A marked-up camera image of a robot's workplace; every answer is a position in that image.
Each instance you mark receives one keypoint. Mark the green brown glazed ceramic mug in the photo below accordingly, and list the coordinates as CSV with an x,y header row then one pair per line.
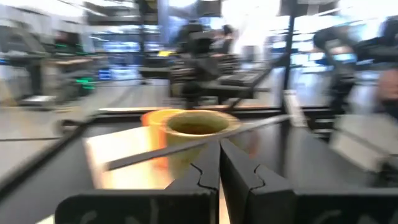
x,y
183,140

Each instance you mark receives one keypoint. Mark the small orange cup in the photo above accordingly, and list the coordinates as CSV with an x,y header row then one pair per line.
x,y
154,130

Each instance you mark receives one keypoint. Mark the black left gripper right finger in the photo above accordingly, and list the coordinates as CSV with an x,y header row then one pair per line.
x,y
280,205

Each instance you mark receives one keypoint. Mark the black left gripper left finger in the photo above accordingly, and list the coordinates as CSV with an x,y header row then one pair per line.
x,y
186,202

